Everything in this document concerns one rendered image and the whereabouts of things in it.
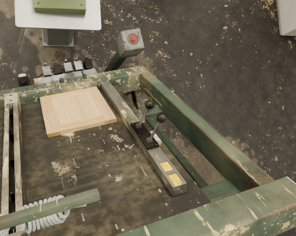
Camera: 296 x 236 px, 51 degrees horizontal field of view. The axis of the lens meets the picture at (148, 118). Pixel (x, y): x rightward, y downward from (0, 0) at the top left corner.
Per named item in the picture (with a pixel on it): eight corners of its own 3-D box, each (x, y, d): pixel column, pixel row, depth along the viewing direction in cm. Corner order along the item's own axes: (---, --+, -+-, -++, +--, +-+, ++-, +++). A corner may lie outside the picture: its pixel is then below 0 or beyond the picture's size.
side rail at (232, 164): (150, 88, 188) (149, 70, 183) (278, 213, 98) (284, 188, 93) (141, 90, 186) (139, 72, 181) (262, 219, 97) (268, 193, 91)
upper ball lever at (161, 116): (150, 142, 121) (165, 112, 117) (154, 147, 118) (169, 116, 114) (142, 140, 119) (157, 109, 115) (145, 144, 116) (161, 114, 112)
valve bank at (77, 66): (93, 60, 208) (98, 49, 185) (98, 80, 208) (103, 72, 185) (15, 73, 193) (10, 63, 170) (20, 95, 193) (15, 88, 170)
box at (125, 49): (132, 38, 198) (140, 27, 181) (136, 55, 198) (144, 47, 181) (114, 40, 195) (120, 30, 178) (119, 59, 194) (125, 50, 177)
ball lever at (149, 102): (139, 127, 131) (153, 99, 127) (143, 131, 128) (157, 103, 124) (132, 125, 129) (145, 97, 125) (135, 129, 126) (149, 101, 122)
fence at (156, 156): (109, 86, 178) (108, 80, 176) (187, 192, 100) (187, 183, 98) (100, 88, 176) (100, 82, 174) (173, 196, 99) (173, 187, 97)
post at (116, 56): (109, 70, 269) (129, 43, 197) (111, 77, 269) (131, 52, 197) (103, 72, 267) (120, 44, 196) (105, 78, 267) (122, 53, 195)
